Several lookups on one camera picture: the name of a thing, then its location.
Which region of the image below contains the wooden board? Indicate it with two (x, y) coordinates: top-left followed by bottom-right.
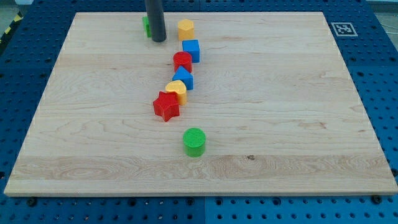
(4, 12), (397, 197)

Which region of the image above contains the yellow hexagon block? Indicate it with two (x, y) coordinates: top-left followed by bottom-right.
(177, 19), (195, 41)

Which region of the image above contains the green cylinder block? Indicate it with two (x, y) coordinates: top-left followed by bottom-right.
(183, 128), (206, 157)

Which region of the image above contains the red star block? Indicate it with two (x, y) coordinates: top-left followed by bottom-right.
(153, 91), (180, 122)

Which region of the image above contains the yellow heart block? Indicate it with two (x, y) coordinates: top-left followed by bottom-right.
(165, 80), (188, 105)

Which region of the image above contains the blue triangle block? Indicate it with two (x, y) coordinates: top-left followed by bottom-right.
(172, 67), (194, 90)

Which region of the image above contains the red cylinder block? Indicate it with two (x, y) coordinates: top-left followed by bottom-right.
(173, 51), (193, 73)

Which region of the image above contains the blue cube block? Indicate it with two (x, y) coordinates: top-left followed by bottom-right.
(182, 39), (200, 63)

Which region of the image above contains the green block behind rod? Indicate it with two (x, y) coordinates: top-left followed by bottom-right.
(142, 16), (151, 38)

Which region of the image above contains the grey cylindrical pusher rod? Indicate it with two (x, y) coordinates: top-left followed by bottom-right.
(144, 0), (167, 42)

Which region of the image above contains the white fiducial marker tag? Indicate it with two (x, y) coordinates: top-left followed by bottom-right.
(331, 22), (358, 37)

